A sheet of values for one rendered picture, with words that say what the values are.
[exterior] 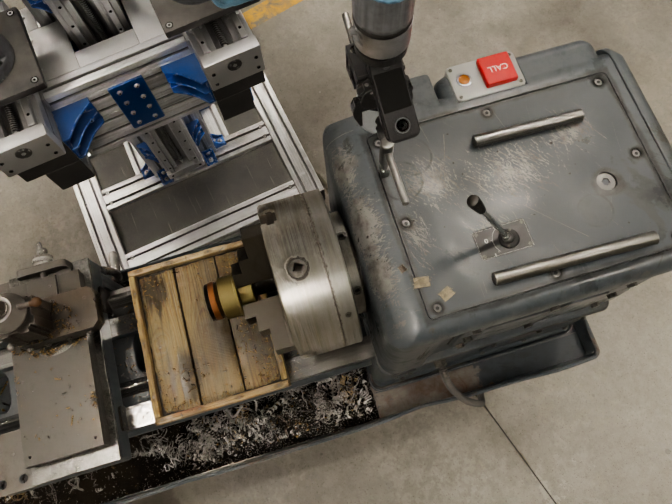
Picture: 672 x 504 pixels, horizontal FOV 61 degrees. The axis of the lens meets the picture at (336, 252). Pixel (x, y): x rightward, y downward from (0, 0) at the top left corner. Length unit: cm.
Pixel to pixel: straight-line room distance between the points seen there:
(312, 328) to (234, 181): 127
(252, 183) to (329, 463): 106
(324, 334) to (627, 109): 68
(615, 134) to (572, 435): 139
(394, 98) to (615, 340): 176
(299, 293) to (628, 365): 165
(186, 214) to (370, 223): 130
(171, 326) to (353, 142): 62
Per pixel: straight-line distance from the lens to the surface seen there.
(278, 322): 110
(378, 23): 72
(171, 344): 137
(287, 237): 101
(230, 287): 112
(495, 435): 224
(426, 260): 97
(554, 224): 104
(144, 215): 226
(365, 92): 84
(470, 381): 168
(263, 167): 222
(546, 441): 228
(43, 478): 141
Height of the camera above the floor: 218
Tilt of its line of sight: 72 degrees down
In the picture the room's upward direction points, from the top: 6 degrees counter-clockwise
